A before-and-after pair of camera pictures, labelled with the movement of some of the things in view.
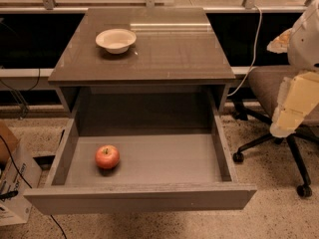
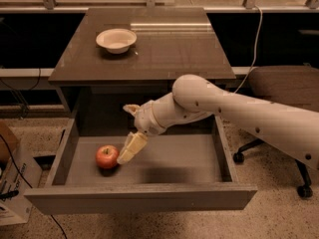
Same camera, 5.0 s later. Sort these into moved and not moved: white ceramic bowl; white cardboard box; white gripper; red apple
Moved: white gripper
Not moved: white ceramic bowl; white cardboard box; red apple
